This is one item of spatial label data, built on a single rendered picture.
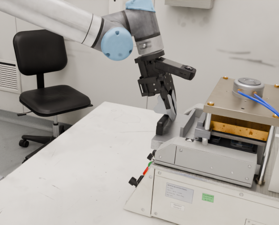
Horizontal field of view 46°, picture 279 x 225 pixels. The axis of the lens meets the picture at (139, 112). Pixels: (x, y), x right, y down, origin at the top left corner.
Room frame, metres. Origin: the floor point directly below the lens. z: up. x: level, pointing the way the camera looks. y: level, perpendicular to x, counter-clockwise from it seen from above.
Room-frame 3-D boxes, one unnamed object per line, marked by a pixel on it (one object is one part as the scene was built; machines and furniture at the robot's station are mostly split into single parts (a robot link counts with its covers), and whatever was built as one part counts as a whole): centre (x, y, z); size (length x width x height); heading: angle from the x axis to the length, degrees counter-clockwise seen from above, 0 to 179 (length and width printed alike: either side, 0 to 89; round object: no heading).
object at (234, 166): (0.74, -0.17, 0.96); 0.26 x 0.05 x 0.07; 70
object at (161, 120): (0.92, -0.08, 0.99); 0.15 x 0.02 x 0.04; 160
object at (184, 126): (0.87, -0.21, 0.97); 0.30 x 0.22 x 0.08; 70
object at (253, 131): (0.84, -0.28, 1.07); 0.22 x 0.17 x 0.10; 160
